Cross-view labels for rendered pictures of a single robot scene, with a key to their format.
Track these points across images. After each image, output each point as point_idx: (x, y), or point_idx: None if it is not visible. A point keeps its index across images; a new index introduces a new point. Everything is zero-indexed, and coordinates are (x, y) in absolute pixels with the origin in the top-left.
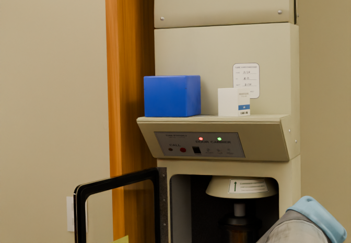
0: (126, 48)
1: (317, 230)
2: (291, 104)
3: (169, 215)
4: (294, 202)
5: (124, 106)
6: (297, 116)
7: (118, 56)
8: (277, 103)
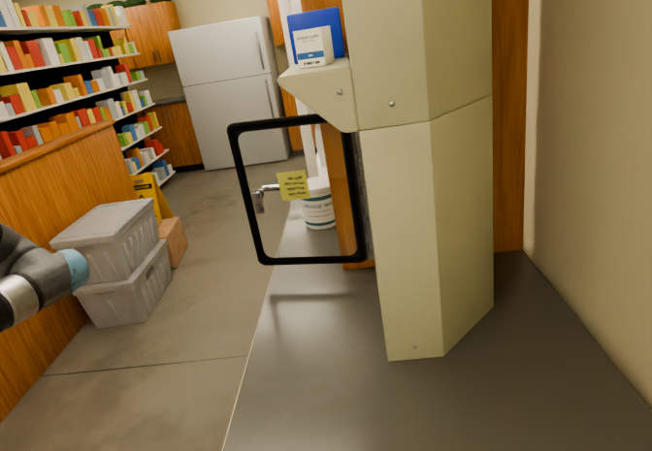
0: None
1: None
2: (350, 50)
3: (362, 160)
4: (383, 187)
5: None
6: (402, 64)
7: None
8: (348, 48)
